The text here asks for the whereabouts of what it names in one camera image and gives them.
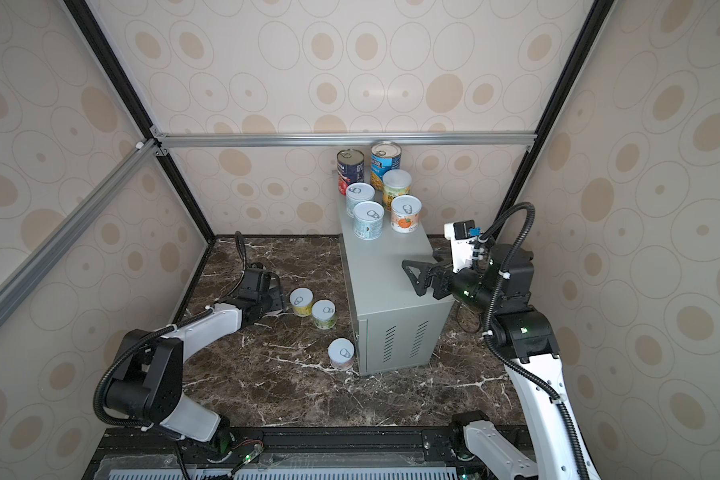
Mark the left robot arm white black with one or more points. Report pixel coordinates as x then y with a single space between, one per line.
143 387

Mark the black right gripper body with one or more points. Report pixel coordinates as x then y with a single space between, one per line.
464 286

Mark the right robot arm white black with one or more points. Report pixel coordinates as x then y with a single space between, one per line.
522 339

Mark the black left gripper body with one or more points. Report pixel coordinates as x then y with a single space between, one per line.
272 302

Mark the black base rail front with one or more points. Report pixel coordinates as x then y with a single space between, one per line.
429 452

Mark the black corner frame post right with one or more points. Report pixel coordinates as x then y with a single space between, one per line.
592 26

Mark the green label can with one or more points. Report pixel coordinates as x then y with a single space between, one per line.
323 313

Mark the dark blue red soup can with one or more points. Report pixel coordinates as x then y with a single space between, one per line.
350 168

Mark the diagonal aluminium rail left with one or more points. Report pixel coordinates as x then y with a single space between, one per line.
31 272

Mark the white lid can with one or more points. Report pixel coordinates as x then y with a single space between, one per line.
301 300
368 219

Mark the horizontal aluminium rail back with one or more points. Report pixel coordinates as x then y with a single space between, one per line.
344 140

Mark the grey metal cabinet box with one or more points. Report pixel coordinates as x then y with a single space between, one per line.
393 327

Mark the teal label can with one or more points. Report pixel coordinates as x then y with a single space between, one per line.
357 193

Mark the black corner frame post left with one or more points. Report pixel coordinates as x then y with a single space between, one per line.
83 16

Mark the yellow label can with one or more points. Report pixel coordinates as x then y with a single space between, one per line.
395 183

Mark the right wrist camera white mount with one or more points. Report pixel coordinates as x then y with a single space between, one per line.
466 251

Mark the peach label can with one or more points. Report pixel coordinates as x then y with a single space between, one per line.
405 211

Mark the black corner frame post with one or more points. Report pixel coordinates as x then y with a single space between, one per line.
592 26
83 16

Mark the pink label can front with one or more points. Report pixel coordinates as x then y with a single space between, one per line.
341 353

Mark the blue progresso soup can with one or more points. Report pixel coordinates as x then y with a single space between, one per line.
385 156

